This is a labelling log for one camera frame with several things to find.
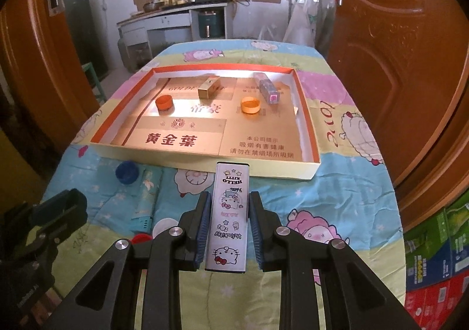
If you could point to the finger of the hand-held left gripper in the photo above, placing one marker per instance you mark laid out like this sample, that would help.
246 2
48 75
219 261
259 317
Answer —
40 247
58 207

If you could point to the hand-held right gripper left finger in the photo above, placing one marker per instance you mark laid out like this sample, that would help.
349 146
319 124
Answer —
199 242

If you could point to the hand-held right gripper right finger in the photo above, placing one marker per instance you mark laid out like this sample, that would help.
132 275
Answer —
256 242

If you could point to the white bottle cap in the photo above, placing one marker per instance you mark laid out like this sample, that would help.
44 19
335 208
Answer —
166 225

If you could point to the white cartoon print box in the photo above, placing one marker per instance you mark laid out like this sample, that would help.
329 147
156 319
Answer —
229 216

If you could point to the red bottle cap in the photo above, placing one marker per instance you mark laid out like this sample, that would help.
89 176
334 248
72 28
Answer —
141 238

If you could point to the teal rectangular box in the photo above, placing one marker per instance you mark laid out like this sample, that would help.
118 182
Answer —
146 198

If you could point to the blue bottle cap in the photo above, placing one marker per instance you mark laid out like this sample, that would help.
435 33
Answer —
127 172

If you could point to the shallow orange-rimmed cardboard tray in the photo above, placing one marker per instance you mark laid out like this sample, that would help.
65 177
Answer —
256 154

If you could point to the orange bottle cap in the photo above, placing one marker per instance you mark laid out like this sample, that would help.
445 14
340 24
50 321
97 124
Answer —
251 105

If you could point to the red-orange bottle cap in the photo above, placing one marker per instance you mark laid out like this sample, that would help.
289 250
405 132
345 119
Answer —
164 103

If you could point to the gold rectangular box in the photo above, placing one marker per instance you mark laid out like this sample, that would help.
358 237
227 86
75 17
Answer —
209 88

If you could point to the clear glitter-filled plastic box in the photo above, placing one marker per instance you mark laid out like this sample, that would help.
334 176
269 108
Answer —
267 88

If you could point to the green wooden stool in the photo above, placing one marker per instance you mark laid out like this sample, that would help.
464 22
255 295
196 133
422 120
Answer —
93 75

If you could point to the green and blue printed carton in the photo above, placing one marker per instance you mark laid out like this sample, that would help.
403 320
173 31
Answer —
425 256

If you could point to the grey gas cylinder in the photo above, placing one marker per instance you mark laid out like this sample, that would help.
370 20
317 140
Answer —
123 50

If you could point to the dark metal cabinet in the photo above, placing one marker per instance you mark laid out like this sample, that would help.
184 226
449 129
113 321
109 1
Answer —
78 30

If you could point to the red printed carton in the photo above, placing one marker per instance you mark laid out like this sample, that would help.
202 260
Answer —
432 300

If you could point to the small white plastic bag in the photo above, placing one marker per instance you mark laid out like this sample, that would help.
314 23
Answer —
267 30

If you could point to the grey kitchen counter cabinet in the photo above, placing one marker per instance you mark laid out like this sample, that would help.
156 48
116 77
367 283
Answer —
165 20

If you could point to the green air fryer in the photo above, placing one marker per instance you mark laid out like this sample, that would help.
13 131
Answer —
210 24

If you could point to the metal wok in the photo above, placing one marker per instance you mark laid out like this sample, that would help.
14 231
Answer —
151 6

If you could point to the brown wooden door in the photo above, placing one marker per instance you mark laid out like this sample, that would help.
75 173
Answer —
384 59

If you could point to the large white plastic bag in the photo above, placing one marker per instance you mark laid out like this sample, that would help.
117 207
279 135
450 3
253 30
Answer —
304 22

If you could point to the grey metal pipe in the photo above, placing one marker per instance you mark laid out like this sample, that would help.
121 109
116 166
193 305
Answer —
289 9

